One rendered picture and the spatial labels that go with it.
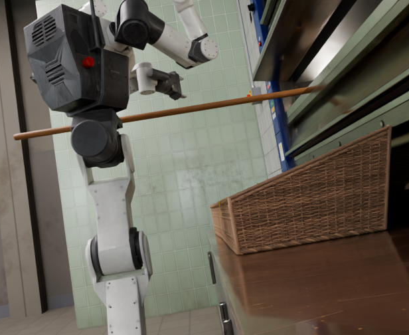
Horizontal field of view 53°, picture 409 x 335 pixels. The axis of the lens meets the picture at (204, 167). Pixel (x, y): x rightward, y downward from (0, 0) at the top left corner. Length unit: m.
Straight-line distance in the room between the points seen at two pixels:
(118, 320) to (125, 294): 0.08
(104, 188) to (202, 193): 1.82
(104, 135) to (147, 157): 1.98
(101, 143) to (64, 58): 0.30
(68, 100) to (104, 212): 0.38
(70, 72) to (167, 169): 1.94
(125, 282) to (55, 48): 0.77
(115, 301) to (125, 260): 0.13
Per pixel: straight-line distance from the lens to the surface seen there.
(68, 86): 1.38
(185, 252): 3.18
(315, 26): 1.80
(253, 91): 2.97
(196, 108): 1.94
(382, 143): 1.20
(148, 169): 3.21
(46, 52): 1.44
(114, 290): 1.41
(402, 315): 0.45
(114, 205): 1.40
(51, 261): 4.53
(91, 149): 1.25
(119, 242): 1.36
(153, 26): 1.42
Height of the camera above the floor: 0.71
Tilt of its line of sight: 6 degrees up
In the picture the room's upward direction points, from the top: 9 degrees counter-clockwise
